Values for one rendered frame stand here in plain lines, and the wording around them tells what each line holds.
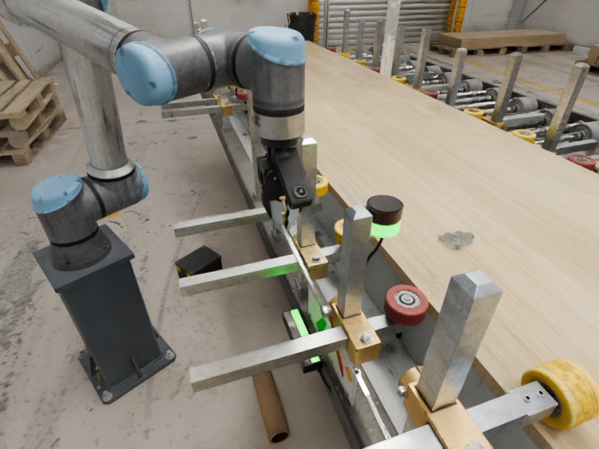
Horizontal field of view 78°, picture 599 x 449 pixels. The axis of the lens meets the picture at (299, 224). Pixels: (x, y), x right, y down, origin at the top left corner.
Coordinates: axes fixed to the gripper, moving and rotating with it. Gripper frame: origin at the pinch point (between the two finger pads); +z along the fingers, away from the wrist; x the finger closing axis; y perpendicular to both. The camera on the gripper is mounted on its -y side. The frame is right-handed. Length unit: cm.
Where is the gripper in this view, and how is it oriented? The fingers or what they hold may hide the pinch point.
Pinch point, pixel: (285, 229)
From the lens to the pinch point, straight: 77.9
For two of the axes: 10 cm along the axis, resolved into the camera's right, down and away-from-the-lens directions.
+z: 0.0, 8.2, 5.8
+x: -9.5, 1.8, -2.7
